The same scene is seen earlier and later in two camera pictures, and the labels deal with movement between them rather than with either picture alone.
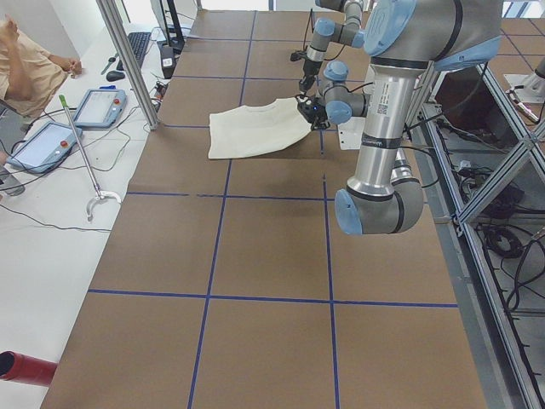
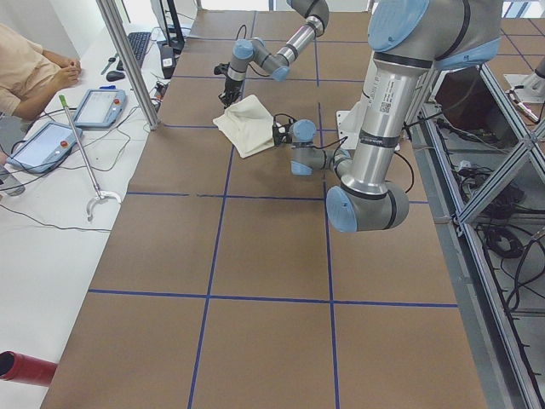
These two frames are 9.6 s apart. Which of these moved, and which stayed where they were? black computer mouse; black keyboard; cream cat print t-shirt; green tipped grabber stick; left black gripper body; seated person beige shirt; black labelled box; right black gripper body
Moved: cream cat print t-shirt; left black gripper body; right black gripper body
Stayed: green tipped grabber stick; black keyboard; black labelled box; seated person beige shirt; black computer mouse
